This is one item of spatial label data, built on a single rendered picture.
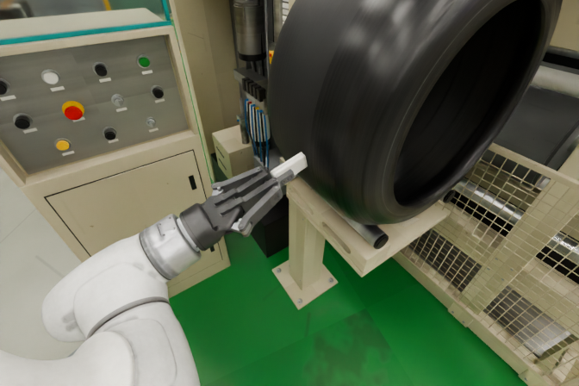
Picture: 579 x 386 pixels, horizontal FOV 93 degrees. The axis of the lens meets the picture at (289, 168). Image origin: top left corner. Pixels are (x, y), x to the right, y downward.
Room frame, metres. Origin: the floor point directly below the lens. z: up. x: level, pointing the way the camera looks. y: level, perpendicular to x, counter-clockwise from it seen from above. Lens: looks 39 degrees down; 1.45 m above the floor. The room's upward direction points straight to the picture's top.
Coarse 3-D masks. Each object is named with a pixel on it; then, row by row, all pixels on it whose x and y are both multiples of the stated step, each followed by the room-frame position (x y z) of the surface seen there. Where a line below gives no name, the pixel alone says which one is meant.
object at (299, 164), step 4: (300, 156) 0.41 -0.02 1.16; (304, 156) 0.40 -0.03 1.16; (296, 160) 0.40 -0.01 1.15; (300, 160) 0.40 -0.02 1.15; (304, 160) 0.40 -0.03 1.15; (288, 164) 0.39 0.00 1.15; (292, 164) 0.39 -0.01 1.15; (296, 164) 0.39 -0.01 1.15; (300, 164) 0.40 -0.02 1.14; (304, 164) 0.40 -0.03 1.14; (284, 168) 0.38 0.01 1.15; (288, 168) 0.38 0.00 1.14; (292, 168) 0.39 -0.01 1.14; (296, 168) 0.39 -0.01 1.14; (300, 168) 0.40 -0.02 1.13; (304, 168) 0.40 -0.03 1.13; (276, 172) 0.37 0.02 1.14; (280, 172) 0.38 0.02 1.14; (296, 172) 0.39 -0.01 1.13; (276, 176) 0.37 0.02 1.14
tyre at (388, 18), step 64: (320, 0) 0.51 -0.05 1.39; (384, 0) 0.42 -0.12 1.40; (448, 0) 0.39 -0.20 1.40; (512, 0) 0.44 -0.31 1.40; (320, 64) 0.43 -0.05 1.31; (384, 64) 0.36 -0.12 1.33; (448, 64) 0.38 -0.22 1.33; (512, 64) 0.67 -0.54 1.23; (320, 128) 0.38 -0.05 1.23; (384, 128) 0.34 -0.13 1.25; (448, 128) 0.71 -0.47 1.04; (320, 192) 0.41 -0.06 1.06; (384, 192) 0.36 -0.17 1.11
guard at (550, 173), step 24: (480, 168) 0.68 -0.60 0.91; (456, 240) 0.64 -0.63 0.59; (480, 240) 0.59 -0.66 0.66; (432, 264) 0.66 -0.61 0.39; (456, 264) 0.61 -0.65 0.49; (576, 264) 0.42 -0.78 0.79; (552, 288) 0.41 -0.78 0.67; (528, 336) 0.37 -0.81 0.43; (528, 360) 0.33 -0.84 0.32; (552, 384) 0.26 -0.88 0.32; (576, 384) 0.24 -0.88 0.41
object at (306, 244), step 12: (300, 216) 0.77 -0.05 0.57; (300, 228) 0.77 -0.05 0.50; (312, 228) 0.76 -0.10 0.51; (300, 240) 0.77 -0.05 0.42; (312, 240) 0.77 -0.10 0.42; (324, 240) 0.81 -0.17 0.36; (300, 252) 0.76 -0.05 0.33; (312, 252) 0.77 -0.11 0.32; (300, 264) 0.76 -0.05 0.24; (312, 264) 0.77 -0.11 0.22; (300, 276) 0.76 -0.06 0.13; (312, 276) 0.78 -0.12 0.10; (300, 288) 0.75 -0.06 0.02
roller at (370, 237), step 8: (344, 216) 0.48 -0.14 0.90; (352, 224) 0.46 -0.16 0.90; (360, 224) 0.45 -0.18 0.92; (360, 232) 0.43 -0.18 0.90; (368, 232) 0.42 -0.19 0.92; (376, 232) 0.42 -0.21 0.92; (368, 240) 0.41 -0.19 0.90; (376, 240) 0.40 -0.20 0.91; (384, 240) 0.40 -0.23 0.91; (376, 248) 0.40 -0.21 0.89
